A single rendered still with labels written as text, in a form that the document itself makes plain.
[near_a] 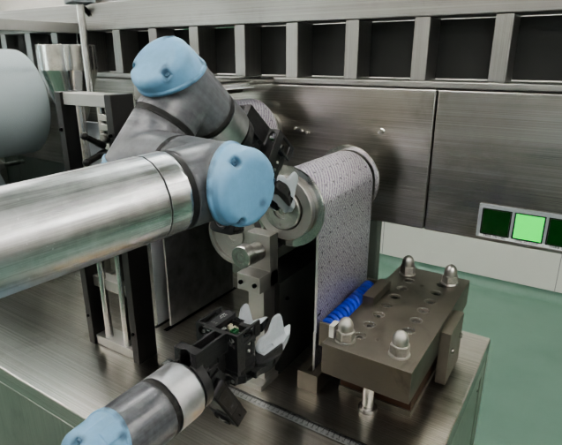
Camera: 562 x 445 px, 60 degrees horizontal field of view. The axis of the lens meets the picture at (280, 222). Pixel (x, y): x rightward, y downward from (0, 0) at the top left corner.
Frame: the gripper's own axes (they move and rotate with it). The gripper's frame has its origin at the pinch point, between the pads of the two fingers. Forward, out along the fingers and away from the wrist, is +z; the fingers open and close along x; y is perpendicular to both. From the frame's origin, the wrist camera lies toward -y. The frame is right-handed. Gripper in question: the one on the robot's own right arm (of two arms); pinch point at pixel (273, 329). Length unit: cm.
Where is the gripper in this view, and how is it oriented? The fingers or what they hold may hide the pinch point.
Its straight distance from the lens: 79.2
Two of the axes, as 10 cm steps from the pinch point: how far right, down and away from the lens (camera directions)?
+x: -8.4, -1.7, 5.1
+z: 5.4, -2.7, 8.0
